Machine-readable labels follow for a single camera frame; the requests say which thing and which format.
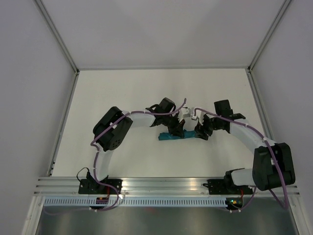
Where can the teal cloth napkin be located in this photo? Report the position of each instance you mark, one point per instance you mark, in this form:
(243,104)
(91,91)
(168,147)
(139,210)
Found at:
(165,136)

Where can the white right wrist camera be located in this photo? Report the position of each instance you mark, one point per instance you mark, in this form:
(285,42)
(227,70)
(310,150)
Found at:
(197,114)

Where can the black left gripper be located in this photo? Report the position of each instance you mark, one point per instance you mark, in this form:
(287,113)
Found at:
(177,130)

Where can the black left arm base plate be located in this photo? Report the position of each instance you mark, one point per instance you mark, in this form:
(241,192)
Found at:
(89,186)

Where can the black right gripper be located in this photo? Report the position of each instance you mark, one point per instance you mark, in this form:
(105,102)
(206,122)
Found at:
(199,129)

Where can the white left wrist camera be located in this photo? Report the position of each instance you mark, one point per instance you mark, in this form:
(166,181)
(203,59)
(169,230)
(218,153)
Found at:
(183,113)

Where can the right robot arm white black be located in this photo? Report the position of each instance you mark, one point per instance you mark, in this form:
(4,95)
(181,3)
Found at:
(272,162)

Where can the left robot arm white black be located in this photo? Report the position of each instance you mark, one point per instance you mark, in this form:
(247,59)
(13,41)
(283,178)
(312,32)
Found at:
(113,127)

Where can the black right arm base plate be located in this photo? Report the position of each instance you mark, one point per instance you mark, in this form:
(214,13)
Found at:
(220,187)

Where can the aluminium frame rail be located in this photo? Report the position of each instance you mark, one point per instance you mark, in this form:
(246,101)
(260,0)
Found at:
(133,187)

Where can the white slotted cable duct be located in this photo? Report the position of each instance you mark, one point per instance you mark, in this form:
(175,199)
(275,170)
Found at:
(137,201)

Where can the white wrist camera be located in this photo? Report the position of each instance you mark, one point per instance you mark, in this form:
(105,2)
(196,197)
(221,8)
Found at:
(197,114)
(183,113)

